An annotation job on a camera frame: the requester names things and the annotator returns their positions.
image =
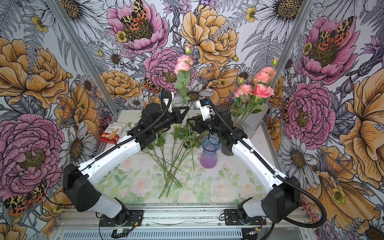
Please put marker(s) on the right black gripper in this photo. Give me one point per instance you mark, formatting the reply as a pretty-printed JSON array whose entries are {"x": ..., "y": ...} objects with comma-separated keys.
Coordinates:
[{"x": 199, "y": 122}]

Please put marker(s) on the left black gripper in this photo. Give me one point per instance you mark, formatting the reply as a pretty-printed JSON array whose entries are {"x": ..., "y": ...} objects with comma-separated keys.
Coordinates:
[{"x": 179, "y": 116}]

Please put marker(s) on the blue purple glass vase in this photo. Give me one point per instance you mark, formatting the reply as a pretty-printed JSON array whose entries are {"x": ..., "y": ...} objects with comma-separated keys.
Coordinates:
[{"x": 210, "y": 145}]

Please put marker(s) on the pink rose stem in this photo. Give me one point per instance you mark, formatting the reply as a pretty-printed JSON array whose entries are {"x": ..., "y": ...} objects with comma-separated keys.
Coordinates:
[
  {"x": 255, "y": 97},
  {"x": 240, "y": 103},
  {"x": 266, "y": 75}
]

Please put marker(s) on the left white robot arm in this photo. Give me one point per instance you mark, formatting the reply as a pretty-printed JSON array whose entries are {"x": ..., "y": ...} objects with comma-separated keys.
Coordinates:
[{"x": 79, "y": 181}]

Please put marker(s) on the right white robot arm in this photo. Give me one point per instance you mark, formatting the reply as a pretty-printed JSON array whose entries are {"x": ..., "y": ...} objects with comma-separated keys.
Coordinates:
[{"x": 283, "y": 193}]

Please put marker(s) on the pink rose bunch on table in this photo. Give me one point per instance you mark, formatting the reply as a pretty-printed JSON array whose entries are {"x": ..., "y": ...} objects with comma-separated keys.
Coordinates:
[{"x": 170, "y": 150}]

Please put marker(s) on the silver metal box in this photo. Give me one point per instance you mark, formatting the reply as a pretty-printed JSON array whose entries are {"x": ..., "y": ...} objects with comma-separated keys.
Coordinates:
[{"x": 253, "y": 121}]

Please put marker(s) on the red white snack box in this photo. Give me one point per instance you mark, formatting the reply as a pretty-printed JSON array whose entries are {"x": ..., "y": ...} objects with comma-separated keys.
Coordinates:
[{"x": 113, "y": 133}]

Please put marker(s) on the white vent grille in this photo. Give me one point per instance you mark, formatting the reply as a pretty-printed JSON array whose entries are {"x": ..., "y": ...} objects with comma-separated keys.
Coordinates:
[{"x": 156, "y": 234}]

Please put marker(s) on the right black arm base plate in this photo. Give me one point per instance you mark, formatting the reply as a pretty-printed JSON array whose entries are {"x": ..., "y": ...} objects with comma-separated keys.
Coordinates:
[{"x": 235, "y": 217}]

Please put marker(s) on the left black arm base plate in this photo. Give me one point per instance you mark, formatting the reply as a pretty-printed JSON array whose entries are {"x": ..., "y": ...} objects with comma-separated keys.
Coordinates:
[{"x": 126, "y": 218}]

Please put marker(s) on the aluminium front rail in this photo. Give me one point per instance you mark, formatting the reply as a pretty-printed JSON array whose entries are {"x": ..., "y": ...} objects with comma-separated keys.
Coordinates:
[{"x": 154, "y": 217}]

